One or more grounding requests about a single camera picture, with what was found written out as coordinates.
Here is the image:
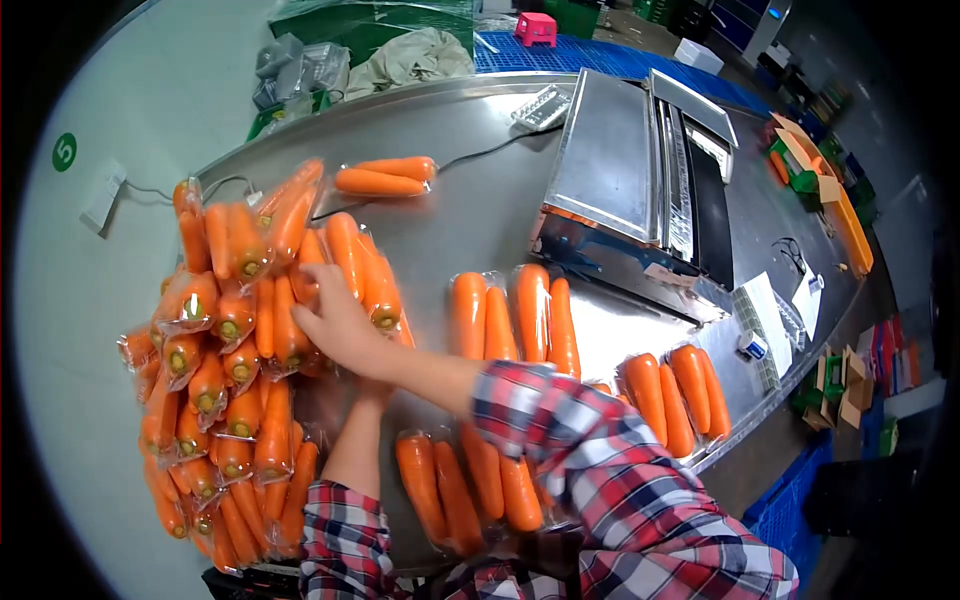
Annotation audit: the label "pink plastic stool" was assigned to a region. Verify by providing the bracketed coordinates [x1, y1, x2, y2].
[513, 11, 559, 48]

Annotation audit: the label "person's right fingers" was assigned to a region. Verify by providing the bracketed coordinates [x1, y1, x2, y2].
[298, 262, 355, 303]

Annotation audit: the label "white paper slip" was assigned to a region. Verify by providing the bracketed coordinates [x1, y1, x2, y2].
[790, 270, 827, 343]

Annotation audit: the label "sheet of labels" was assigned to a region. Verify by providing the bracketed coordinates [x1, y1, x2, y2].
[730, 270, 795, 393]

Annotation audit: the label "black crate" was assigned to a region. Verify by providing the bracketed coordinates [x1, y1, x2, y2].
[201, 565, 303, 600]

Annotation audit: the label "orange crate with cardboard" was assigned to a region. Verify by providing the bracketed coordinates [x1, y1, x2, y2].
[766, 111, 876, 278]

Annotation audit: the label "black power cable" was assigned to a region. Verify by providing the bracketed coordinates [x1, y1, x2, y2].
[310, 123, 565, 223]

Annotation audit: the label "open cardboard boxes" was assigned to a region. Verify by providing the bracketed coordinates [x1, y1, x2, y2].
[793, 344, 876, 433]

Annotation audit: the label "black scissors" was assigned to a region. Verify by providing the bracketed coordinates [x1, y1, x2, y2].
[771, 237, 808, 276]

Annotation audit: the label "green tarpaulin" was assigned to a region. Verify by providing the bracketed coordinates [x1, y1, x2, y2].
[268, 0, 477, 67]

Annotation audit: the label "bag of two carrots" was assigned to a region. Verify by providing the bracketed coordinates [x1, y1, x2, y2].
[448, 270, 520, 363]
[333, 155, 438, 199]
[512, 262, 583, 381]
[459, 422, 546, 534]
[394, 430, 486, 558]

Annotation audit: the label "pile of bagged carrots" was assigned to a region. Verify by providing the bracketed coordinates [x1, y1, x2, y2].
[116, 157, 418, 577]

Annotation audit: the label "bag of three carrots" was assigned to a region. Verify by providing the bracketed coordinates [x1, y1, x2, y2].
[616, 342, 734, 461]

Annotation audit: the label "green crate with plastic trays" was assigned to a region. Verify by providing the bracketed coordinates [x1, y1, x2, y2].
[245, 33, 354, 144]

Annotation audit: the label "blue plastic crate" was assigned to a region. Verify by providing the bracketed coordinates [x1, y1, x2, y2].
[741, 429, 835, 588]

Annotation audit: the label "white box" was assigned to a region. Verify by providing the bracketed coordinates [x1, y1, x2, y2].
[672, 37, 726, 77]

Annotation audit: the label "steel film wrapping machine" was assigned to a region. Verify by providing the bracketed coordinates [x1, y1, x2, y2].
[528, 67, 741, 326]

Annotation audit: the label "grey cloth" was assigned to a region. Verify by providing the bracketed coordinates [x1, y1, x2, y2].
[344, 27, 476, 103]

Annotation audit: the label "person's right thumb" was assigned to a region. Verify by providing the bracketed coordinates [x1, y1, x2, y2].
[291, 303, 333, 343]

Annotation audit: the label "clear plastic tray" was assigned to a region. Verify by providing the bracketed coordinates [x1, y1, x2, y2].
[510, 83, 576, 133]

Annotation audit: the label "blue plastic pallet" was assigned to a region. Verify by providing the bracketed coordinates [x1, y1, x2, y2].
[474, 30, 775, 119]

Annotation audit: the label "small blue white label roll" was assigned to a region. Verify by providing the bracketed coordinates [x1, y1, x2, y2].
[736, 329, 771, 362]

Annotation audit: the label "person's right hand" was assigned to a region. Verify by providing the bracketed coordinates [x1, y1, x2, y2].
[291, 262, 393, 381]

